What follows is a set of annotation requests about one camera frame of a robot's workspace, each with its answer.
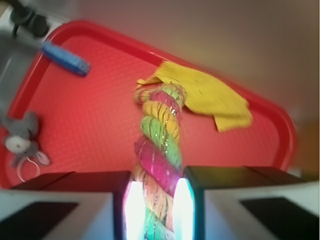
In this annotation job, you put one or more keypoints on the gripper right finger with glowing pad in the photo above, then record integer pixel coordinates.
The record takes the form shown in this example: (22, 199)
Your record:
(245, 203)

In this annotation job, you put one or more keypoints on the yellow cloth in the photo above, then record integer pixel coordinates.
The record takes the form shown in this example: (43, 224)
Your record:
(206, 95)

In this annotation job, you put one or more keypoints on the blue sponge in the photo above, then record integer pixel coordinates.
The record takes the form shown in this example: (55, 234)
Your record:
(66, 59)

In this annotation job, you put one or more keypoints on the metal sink basin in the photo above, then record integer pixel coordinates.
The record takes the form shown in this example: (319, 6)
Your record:
(16, 57)

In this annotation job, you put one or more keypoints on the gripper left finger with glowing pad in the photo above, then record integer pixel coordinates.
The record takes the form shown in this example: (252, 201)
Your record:
(73, 206)

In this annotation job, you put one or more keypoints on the red plastic tray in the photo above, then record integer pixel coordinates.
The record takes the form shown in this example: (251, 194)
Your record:
(90, 124)

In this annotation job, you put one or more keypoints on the grey plush mouse toy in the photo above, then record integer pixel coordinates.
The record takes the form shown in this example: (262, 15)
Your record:
(21, 142)

